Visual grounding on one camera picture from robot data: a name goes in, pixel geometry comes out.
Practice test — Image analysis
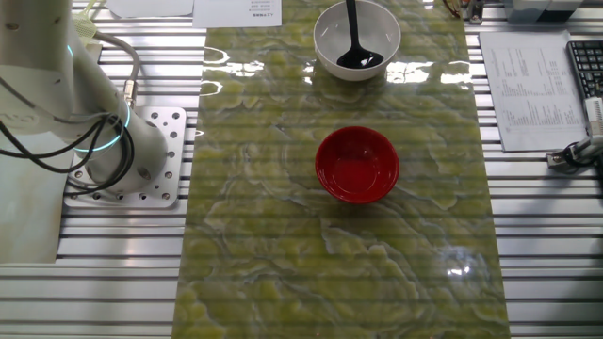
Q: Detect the black ladle spoon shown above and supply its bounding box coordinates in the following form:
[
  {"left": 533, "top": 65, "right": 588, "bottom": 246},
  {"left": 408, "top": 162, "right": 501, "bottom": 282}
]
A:
[{"left": 335, "top": 0, "right": 385, "bottom": 70}]

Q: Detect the red bowl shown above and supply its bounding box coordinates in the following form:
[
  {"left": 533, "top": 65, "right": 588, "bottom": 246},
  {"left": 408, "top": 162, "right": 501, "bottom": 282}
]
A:
[{"left": 314, "top": 125, "right": 401, "bottom": 205}]

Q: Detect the white bowl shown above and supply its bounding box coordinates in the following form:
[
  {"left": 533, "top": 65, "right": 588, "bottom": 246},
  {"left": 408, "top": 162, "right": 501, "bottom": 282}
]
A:
[{"left": 313, "top": 0, "right": 402, "bottom": 83}]

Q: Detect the green marble pattern mat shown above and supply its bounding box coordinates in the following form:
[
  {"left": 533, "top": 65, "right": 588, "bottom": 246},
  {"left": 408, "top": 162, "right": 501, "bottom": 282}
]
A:
[{"left": 171, "top": 0, "right": 513, "bottom": 339}]

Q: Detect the white paper with Chinese text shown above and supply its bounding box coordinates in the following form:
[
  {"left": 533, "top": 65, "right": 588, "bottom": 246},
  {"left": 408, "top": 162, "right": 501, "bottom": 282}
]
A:
[{"left": 191, "top": 0, "right": 283, "bottom": 29}]

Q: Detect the blank white paper sheet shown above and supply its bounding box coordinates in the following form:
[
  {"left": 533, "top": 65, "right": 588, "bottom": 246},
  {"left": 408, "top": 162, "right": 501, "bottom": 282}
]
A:
[{"left": 106, "top": 0, "right": 195, "bottom": 19}]

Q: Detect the printed table paper sheet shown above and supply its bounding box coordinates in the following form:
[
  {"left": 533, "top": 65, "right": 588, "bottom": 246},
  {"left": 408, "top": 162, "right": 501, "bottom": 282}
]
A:
[{"left": 479, "top": 30, "right": 590, "bottom": 153}]

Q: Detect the yellow fly swatter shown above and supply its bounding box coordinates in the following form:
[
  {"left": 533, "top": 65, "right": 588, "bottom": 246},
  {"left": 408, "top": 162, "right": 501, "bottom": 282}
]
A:
[{"left": 70, "top": 0, "right": 103, "bottom": 47}]

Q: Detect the grey box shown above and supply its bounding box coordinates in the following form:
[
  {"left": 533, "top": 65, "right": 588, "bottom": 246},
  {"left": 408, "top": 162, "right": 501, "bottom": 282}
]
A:
[{"left": 502, "top": 0, "right": 550, "bottom": 25}]

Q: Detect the black keyboard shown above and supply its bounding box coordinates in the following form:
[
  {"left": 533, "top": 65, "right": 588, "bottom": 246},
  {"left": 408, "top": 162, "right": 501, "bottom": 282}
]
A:
[{"left": 566, "top": 40, "right": 603, "bottom": 100}]

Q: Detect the black and white box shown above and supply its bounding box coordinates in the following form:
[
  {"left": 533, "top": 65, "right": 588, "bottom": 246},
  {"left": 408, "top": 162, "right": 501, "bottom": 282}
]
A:
[{"left": 536, "top": 0, "right": 585, "bottom": 24}]

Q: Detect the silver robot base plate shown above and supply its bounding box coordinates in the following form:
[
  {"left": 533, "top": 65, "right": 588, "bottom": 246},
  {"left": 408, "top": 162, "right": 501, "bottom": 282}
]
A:
[{"left": 63, "top": 105, "right": 188, "bottom": 210}]

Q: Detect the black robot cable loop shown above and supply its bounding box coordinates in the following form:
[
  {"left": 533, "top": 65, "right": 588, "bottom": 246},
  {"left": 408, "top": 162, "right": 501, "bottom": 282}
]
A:
[{"left": 0, "top": 74, "right": 137, "bottom": 198}]

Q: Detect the grey hose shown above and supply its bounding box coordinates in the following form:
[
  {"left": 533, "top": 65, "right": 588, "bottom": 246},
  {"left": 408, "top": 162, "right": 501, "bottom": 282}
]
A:
[{"left": 91, "top": 31, "right": 142, "bottom": 109}]

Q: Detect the red brown wire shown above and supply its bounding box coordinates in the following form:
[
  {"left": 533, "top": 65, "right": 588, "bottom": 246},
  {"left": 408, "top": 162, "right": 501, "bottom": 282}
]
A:
[{"left": 442, "top": 0, "right": 465, "bottom": 20}]

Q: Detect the small metal bracket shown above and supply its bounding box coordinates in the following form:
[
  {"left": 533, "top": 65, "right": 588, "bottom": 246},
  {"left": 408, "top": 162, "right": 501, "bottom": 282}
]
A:
[{"left": 465, "top": 0, "right": 486, "bottom": 25}]

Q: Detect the metal camera mount clamp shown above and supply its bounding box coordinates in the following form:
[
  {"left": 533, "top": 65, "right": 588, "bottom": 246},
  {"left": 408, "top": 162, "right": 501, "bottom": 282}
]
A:
[{"left": 546, "top": 135, "right": 603, "bottom": 170}]

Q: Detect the silver ribbed camera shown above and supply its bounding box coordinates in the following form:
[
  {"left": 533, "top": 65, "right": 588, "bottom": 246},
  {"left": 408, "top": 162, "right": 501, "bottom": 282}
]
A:
[{"left": 583, "top": 96, "right": 603, "bottom": 138}]

